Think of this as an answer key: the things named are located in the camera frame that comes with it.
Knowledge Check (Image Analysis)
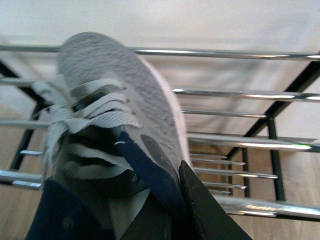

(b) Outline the grey sneaker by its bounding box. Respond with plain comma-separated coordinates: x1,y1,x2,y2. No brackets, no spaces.
26,32,192,240

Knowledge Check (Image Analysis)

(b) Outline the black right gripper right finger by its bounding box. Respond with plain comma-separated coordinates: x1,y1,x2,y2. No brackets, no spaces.
179,160,251,240

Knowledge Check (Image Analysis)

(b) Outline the black metal shoe rack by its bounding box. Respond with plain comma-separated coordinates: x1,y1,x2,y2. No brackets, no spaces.
0,44,320,221

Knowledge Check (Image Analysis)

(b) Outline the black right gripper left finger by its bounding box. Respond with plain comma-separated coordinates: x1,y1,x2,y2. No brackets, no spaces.
121,193,172,240

